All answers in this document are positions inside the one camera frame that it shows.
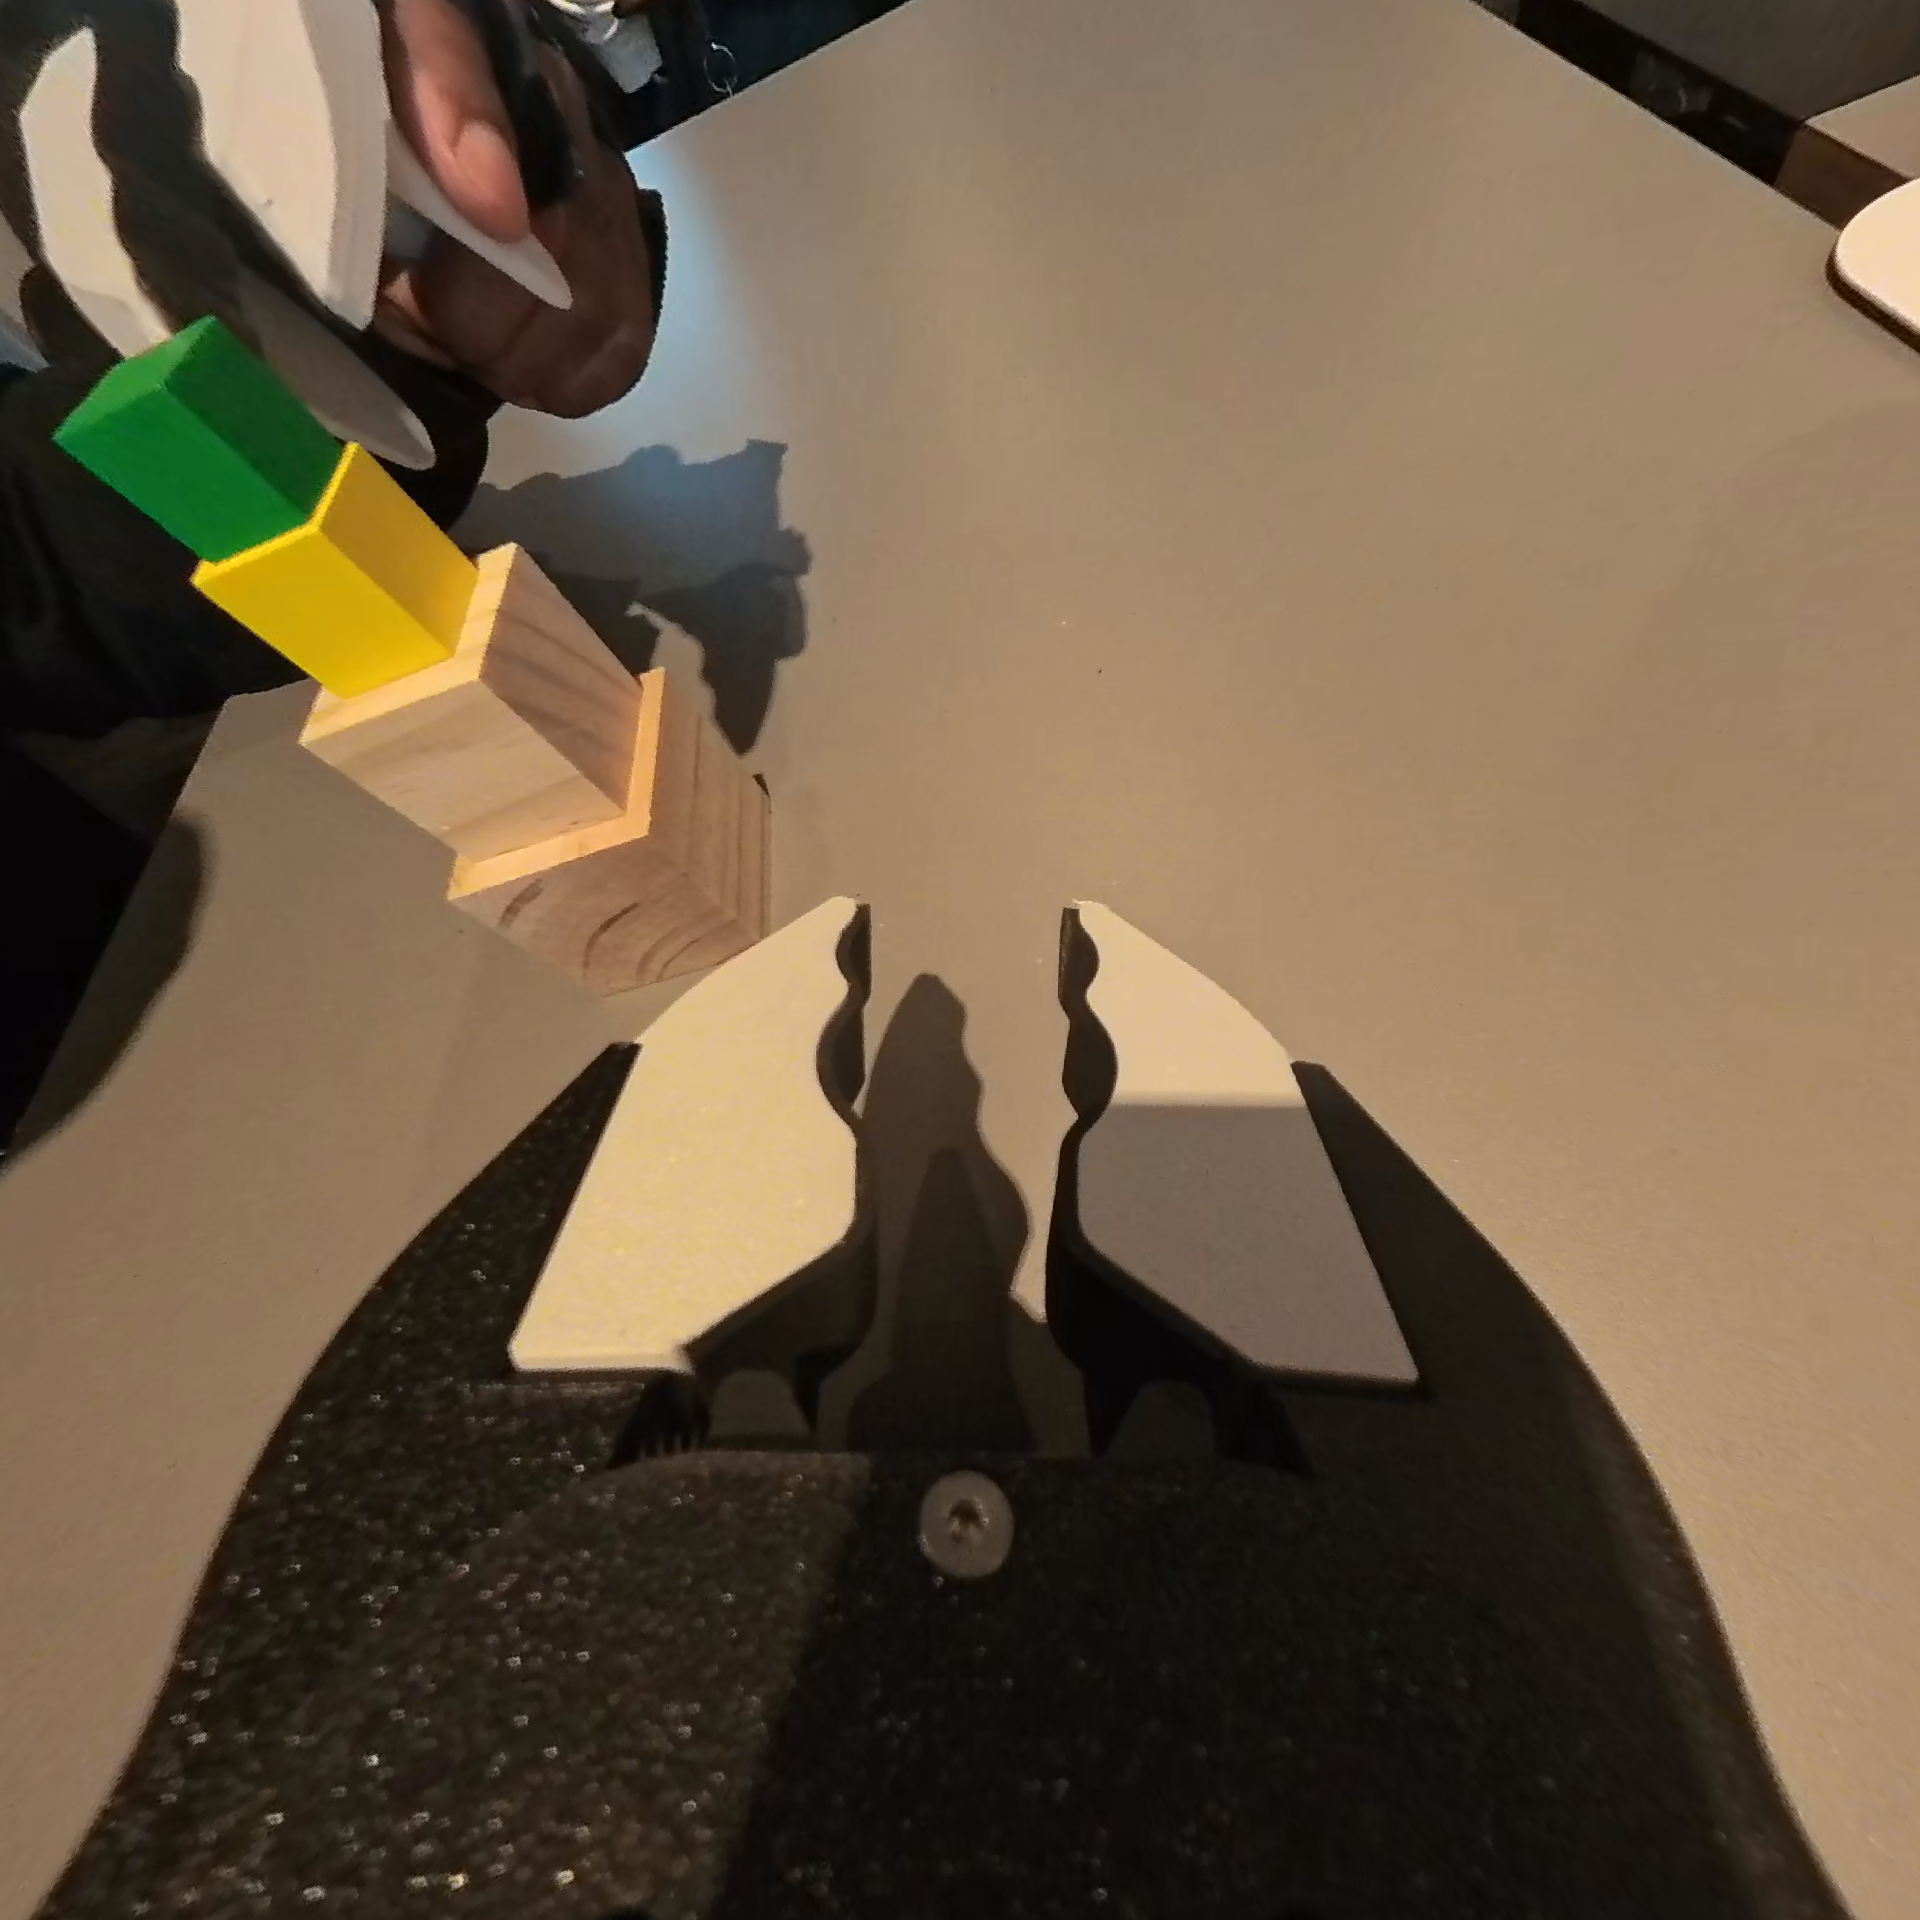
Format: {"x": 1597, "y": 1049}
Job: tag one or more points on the person's left hand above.
{"x": 585, "y": 345}

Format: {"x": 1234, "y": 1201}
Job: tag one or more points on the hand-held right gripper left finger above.
{"x": 705, "y": 1184}

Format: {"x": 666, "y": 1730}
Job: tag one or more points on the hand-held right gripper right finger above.
{"x": 1230, "y": 1201}

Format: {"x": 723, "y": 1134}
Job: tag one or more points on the large wooden cube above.
{"x": 674, "y": 886}

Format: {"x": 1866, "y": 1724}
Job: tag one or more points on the medium pale wooden cube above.
{"x": 495, "y": 734}

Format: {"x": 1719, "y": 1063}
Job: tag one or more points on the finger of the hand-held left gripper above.
{"x": 67, "y": 182}
{"x": 285, "y": 119}

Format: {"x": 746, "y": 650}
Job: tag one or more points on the small yellow wooden cube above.
{"x": 345, "y": 585}

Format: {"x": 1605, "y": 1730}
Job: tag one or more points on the small green wooden cube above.
{"x": 195, "y": 434}

